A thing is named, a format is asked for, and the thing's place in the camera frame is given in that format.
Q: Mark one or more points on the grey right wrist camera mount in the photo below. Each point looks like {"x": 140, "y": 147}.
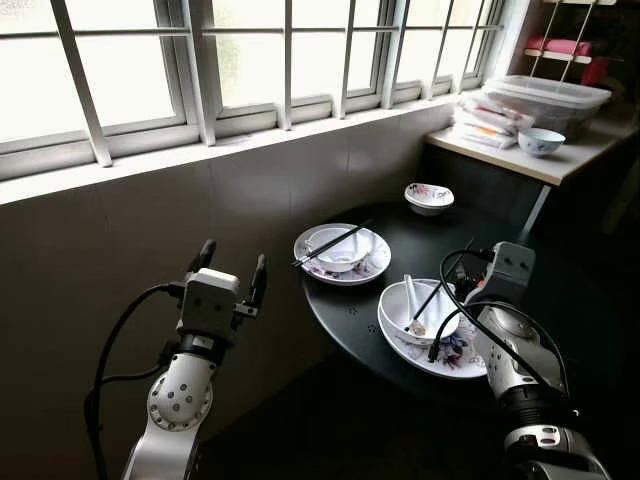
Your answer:
{"x": 513, "y": 270}

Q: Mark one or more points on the small floral white bowl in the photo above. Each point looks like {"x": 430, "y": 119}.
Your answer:
{"x": 429, "y": 198}

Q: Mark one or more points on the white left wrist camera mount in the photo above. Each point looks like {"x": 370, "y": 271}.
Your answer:
{"x": 208, "y": 300}

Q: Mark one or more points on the black chopsticks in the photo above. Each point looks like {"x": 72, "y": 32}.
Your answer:
{"x": 330, "y": 245}
{"x": 430, "y": 300}

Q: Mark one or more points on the stack of plastic packages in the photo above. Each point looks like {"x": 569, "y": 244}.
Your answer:
{"x": 485, "y": 122}

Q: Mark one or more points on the red bag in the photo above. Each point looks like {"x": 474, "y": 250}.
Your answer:
{"x": 596, "y": 70}

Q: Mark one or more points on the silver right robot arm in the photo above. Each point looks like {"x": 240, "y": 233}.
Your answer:
{"x": 520, "y": 370}

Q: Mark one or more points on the beige side counter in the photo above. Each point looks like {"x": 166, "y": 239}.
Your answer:
{"x": 570, "y": 150}

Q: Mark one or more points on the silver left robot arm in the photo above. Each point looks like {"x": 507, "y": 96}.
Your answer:
{"x": 180, "y": 400}

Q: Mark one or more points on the round black table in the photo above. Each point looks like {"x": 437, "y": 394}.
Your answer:
{"x": 470, "y": 235}

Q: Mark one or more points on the white ceramic spoon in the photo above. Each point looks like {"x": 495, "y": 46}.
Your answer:
{"x": 412, "y": 300}

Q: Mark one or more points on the floral white plate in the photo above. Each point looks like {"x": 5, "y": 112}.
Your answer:
{"x": 375, "y": 268}
{"x": 445, "y": 355}

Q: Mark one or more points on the pink folded cloth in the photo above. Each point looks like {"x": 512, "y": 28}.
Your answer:
{"x": 560, "y": 46}

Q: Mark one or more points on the white barred window frame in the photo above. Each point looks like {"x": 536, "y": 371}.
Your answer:
{"x": 200, "y": 70}

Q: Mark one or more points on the clear plastic storage container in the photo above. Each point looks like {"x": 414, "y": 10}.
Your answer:
{"x": 555, "y": 100}

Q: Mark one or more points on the white ceramic bowl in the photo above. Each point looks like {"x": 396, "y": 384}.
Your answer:
{"x": 398, "y": 310}
{"x": 345, "y": 255}

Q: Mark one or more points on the metal shelf rack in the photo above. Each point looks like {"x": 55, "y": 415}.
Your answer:
{"x": 550, "y": 30}

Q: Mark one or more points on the blue patterned white bowl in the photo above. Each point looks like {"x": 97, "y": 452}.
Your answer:
{"x": 541, "y": 143}

